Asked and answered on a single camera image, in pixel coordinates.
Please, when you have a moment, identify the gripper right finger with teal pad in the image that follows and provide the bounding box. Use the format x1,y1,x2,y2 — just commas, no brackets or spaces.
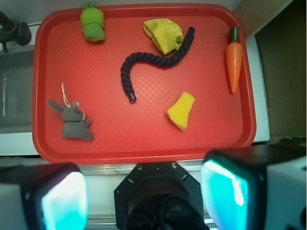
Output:
201,145,307,230

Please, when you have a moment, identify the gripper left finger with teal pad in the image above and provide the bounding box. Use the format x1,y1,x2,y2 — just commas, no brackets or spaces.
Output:
0,163,89,230

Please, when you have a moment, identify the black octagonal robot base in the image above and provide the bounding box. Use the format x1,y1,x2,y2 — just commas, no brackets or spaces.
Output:
114,162,209,230

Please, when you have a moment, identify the gray plush bunny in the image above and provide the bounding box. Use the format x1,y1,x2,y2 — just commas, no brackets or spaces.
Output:
47,82,94,142

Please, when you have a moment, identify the yellow sponge piece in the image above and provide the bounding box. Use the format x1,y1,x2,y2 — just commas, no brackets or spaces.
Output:
165,92,196,130

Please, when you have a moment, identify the red plastic tray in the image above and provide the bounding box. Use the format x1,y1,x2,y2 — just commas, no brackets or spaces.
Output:
32,4,256,164

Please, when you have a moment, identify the orange toy carrot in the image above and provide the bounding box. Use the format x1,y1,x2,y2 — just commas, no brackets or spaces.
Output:
225,27,243,93

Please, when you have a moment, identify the black clamp knob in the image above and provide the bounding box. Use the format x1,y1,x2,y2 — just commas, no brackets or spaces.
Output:
0,12,32,53

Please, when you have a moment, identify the yellow knitted cloth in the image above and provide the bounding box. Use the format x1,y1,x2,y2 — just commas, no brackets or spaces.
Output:
143,18,184,55

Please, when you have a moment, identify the green plush frog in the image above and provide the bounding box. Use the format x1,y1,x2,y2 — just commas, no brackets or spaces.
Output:
80,3,105,42

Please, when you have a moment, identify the dark purple rope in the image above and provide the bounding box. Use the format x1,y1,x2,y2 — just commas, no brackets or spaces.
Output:
120,26,196,104

